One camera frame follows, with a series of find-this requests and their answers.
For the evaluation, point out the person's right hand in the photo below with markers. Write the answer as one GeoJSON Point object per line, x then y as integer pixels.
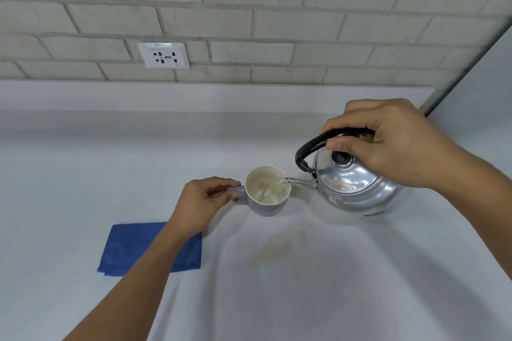
{"type": "Point", "coordinates": [400, 145]}

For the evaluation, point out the person's left hand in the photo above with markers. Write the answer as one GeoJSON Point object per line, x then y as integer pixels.
{"type": "Point", "coordinates": [196, 205]}

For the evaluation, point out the person's right thumb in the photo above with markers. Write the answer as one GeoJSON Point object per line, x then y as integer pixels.
{"type": "Point", "coordinates": [344, 144]}

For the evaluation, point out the person's left thumb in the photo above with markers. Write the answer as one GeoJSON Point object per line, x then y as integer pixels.
{"type": "Point", "coordinates": [220, 197]}

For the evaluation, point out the silver metal kettle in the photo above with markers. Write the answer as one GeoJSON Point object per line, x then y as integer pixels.
{"type": "Point", "coordinates": [352, 177]}

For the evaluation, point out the purple ceramic mug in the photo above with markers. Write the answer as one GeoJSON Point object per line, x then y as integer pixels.
{"type": "Point", "coordinates": [267, 193]}

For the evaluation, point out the person's left forearm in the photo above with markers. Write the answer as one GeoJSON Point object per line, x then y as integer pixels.
{"type": "Point", "coordinates": [140, 284]}

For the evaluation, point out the person's right forearm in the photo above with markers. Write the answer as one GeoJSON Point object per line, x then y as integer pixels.
{"type": "Point", "coordinates": [476, 193]}

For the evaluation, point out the blue cloth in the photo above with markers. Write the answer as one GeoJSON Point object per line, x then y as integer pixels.
{"type": "Point", "coordinates": [136, 249]}

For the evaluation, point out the white wall socket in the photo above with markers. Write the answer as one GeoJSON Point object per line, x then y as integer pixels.
{"type": "Point", "coordinates": [163, 55]}

